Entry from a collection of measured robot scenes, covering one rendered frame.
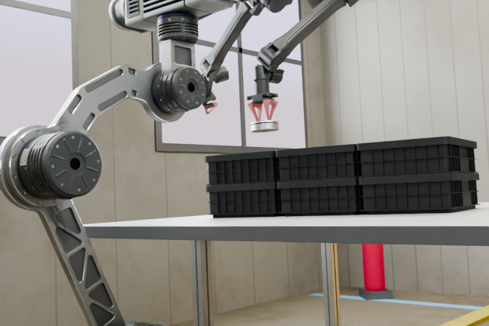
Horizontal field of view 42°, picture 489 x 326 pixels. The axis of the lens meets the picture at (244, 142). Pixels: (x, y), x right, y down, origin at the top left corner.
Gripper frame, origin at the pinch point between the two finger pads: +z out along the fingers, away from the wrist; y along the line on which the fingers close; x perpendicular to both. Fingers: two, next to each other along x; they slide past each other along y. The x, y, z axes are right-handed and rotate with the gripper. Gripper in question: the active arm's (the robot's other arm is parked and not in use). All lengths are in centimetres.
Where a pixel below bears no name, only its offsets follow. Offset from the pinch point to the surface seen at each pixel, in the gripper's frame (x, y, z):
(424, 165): 0, -60, 22
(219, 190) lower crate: 10.6, 14.4, 24.7
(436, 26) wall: -273, 37, -93
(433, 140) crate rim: 1, -64, 15
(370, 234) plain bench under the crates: 58, -71, 39
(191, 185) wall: -119, 151, 15
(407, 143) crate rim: 2, -56, 15
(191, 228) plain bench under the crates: 55, -13, 36
